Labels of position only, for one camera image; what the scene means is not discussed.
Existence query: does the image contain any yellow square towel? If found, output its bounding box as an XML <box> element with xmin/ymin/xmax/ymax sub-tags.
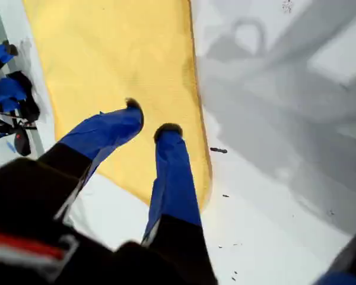
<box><xmin>22</xmin><ymin>0</ymin><xmax>213</xmax><ymax>212</ymax></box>

